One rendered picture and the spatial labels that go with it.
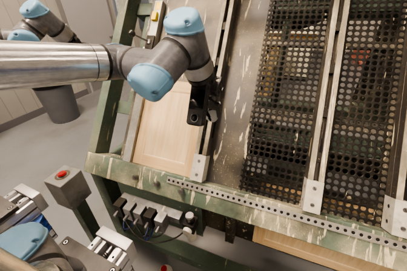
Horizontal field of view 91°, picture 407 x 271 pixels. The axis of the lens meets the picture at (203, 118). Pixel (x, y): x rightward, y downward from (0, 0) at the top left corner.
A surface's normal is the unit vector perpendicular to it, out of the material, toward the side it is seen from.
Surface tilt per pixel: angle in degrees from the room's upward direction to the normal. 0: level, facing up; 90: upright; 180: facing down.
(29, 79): 114
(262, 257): 0
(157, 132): 54
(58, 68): 94
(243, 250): 0
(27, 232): 7
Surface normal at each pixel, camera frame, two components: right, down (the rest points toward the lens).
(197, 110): -0.38, -0.03
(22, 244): -0.14, -0.89
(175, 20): -0.22, -0.55
